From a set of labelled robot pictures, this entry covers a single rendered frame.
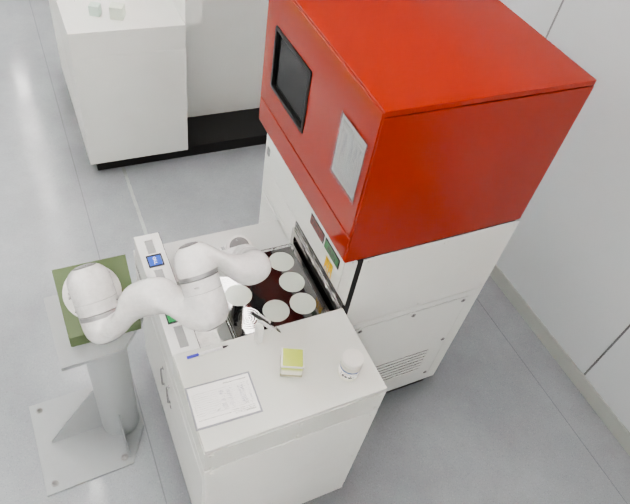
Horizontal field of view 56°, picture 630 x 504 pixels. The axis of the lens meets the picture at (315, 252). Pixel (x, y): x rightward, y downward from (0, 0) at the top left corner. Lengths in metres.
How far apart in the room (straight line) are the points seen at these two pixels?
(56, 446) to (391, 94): 2.13
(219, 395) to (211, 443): 0.15
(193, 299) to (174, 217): 2.29
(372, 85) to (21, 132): 3.21
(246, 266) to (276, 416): 0.57
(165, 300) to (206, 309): 0.13
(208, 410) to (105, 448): 1.10
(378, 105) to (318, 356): 0.88
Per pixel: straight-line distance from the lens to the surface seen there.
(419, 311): 2.48
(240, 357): 2.00
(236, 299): 2.21
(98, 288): 1.75
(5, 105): 4.77
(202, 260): 1.48
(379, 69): 1.73
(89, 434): 2.97
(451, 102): 1.68
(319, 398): 1.95
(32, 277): 3.56
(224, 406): 1.91
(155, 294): 1.58
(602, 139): 3.09
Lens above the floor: 2.67
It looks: 47 degrees down
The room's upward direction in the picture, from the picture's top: 12 degrees clockwise
